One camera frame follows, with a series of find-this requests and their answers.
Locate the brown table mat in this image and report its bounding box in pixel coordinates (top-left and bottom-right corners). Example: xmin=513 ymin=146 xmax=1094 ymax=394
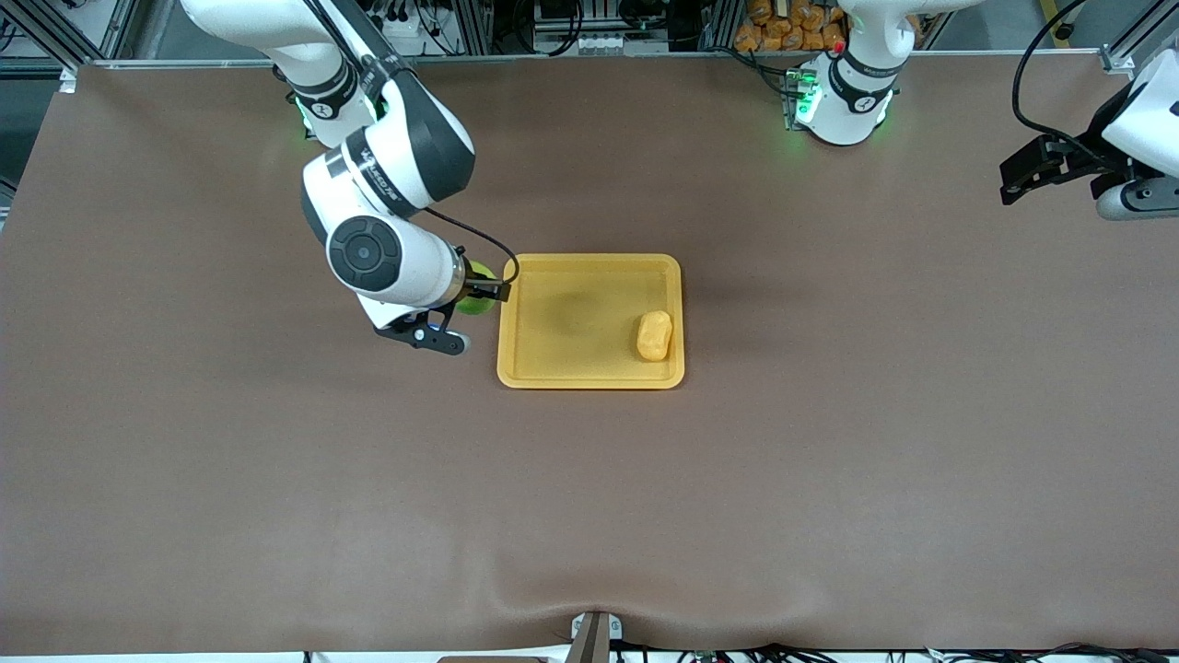
xmin=0 ymin=51 xmax=1179 ymax=657

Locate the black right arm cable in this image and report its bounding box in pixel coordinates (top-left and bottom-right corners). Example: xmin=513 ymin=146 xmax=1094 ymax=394
xmin=309 ymin=0 xmax=522 ymax=286

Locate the aluminium frame profile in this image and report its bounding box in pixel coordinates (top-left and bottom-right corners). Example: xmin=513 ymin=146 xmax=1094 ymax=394
xmin=1101 ymin=0 xmax=1179 ymax=75
xmin=453 ymin=0 xmax=496 ymax=56
xmin=702 ymin=0 xmax=740 ymax=52
xmin=0 ymin=0 xmax=139 ymax=93

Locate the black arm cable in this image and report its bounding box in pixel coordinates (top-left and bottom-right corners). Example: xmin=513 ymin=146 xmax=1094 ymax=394
xmin=309 ymin=0 xmax=522 ymax=286
xmin=1011 ymin=0 xmax=1120 ymax=171

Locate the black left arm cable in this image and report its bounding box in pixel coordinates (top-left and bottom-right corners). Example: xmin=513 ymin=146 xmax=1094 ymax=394
xmin=1011 ymin=0 xmax=1120 ymax=171

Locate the yellow plastic tray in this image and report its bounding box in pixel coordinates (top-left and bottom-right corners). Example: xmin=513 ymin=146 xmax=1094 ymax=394
xmin=496 ymin=252 xmax=686 ymax=390

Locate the metal clamp bracket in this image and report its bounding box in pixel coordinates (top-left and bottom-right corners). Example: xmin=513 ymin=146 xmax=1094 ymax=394
xmin=569 ymin=611 xmax=624 ymax=663

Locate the white power strip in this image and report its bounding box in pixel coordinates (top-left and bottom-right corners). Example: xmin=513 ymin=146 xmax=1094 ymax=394
xmin=378 ymin=9 xmax=438 ymax=58

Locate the green apple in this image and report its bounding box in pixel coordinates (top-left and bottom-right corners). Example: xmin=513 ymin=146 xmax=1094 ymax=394
xmin=458 ymin=261 xmax=496 ymax=318

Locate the yellow potato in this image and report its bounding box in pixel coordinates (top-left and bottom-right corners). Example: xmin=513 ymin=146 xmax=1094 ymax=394
xmin=636 ymin=310 xmax=674 ymax=363

